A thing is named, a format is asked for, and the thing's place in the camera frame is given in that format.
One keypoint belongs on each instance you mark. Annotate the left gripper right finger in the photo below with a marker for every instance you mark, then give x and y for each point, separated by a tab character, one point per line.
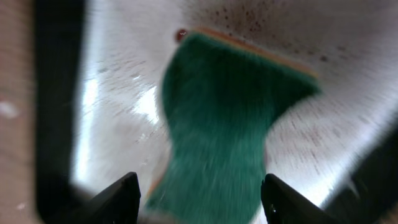
284	205

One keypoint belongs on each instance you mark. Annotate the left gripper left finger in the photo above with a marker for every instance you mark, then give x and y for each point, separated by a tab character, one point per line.
117	204

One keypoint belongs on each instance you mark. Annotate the green orange sponge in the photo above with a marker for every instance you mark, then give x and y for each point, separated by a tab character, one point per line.
220	98

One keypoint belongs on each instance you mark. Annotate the rectangular black sponge tray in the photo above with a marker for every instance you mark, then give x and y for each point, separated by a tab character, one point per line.
99	69

